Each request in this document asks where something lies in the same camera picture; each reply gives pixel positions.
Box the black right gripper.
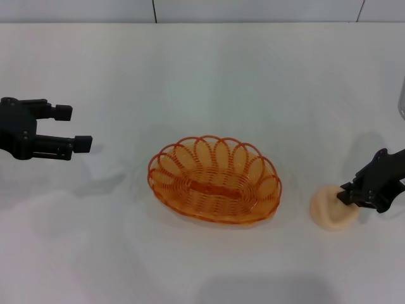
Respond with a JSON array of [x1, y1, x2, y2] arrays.
[[335, 148, 405, 214]]

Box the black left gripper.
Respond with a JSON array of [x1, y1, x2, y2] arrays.
[[0, 96, 94, 162]]

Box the pale round bread bun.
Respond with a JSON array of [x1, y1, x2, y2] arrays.
[[309, 184, 360, 233]]

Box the orange woven plastic basket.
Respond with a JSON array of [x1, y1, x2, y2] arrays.
[[147, 135, 283, 226]]

